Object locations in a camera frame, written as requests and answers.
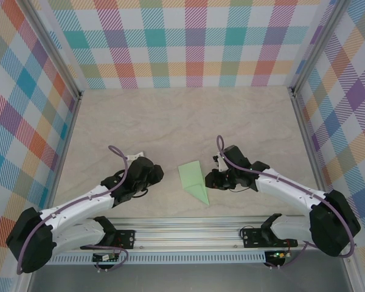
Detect aluminium frame post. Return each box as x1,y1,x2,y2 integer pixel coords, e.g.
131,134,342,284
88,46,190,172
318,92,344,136
14,251,37,292
341,248,363,292
19,0,83,100
288,0,350,97

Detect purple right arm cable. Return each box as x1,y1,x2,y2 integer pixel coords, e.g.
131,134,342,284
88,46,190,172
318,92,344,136
215,135,356,270

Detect circuit board with lit LED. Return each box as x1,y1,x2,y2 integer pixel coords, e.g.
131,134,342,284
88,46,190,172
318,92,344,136
269,250,293,260

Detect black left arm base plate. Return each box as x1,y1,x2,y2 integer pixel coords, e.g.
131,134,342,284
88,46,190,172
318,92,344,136
80,230,136,251

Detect narrow aluminium rail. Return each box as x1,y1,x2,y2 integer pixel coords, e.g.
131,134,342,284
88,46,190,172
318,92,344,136
92,216,336,229

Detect grey metal panel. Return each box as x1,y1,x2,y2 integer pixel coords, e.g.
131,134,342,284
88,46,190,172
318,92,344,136
27,263,353,292

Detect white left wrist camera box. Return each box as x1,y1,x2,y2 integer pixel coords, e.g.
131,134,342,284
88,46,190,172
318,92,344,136
126,150,145,162

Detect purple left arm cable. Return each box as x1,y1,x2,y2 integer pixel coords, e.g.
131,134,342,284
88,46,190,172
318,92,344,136
16,145,131,276

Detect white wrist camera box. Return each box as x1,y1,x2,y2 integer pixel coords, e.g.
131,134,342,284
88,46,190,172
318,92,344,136
212,154,225,172
126,150,145,162

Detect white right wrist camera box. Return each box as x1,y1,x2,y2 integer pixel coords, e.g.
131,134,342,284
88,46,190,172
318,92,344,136
212,154,225,172

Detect light green paper sheet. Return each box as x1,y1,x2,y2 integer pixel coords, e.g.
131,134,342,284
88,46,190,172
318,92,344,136
177,160,210,205

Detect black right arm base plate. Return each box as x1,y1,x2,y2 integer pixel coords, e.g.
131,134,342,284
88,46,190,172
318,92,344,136
242,228,299,249

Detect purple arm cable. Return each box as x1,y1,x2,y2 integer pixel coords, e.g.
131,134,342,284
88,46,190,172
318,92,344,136
215,135,356,270
16,145,131,276

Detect thin black cable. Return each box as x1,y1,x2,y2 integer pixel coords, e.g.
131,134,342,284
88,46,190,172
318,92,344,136
239,221,264,242

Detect slim aluminium frame bar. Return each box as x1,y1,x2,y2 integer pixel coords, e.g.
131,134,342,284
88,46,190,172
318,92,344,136
290,88,337,225
41,91,83,229

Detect white slotted cable duct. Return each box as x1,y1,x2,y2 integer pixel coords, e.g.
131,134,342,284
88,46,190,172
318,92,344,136
35,251,290,265

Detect wide aluminium rail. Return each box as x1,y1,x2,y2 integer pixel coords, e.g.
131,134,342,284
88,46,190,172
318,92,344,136
20,228,359,252

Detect black circuit board white label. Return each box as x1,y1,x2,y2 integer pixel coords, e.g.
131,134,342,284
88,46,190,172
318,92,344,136
92,253,120,263

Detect thin red wire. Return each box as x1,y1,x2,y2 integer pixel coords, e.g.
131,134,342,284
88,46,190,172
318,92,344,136
112,238,125,259
282,238,294,256

